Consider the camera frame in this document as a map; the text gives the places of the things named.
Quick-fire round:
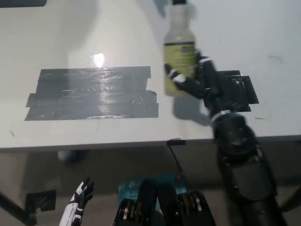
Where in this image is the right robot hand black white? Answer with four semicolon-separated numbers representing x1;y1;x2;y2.
164;48;232;118

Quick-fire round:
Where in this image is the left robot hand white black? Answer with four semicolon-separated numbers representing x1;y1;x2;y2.
58;177;95;226

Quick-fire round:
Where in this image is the yellow label spray bottle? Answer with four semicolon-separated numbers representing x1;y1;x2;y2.
163;0;198;97

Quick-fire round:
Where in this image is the black floor tape patch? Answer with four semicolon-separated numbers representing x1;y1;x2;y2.
24;189;57;212

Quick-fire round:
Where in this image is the black tape square marker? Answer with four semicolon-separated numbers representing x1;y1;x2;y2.
199;70;260;114

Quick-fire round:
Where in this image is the teal router box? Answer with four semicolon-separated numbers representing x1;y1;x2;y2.
117;173;188;210

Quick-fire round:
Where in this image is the dark table leg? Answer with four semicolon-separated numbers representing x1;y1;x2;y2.
0;190;38;226

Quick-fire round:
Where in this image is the small black tape strip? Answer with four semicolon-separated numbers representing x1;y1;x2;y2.
166;138;186;145

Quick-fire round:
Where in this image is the dark grey box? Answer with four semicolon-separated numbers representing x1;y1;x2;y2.
0;0;48;7

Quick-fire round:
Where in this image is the black cable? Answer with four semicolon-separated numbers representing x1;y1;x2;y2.
167;144;183;175

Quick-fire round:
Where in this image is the large grey duct tape patch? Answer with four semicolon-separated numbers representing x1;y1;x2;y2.
24;66;159;121

